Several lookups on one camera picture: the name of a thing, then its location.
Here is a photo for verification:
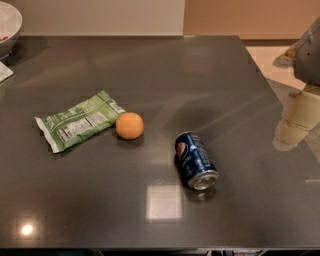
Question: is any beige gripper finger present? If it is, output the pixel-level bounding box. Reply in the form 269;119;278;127
273;85;320;151

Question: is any blue pepsi can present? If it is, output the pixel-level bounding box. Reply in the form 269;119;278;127
175;131;219;191

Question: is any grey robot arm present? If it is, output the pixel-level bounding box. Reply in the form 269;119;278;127
273;17;320;151

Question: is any orange fruit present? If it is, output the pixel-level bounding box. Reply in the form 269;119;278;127
116;112;144;140

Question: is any green snack bag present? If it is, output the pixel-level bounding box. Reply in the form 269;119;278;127
35;90;125;153

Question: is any white paper packet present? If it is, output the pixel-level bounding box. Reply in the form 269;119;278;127
0;62;14;82

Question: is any white bowl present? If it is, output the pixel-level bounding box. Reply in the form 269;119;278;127
0;1;23;59

